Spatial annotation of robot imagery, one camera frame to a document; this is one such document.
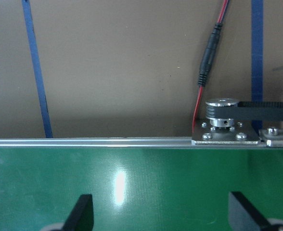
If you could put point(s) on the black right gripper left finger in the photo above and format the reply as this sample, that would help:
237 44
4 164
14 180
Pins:
81 217

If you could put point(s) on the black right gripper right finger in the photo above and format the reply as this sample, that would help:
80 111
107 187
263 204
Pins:
243 216

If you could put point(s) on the green conveyor belt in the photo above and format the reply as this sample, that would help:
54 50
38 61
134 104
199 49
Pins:
136 189

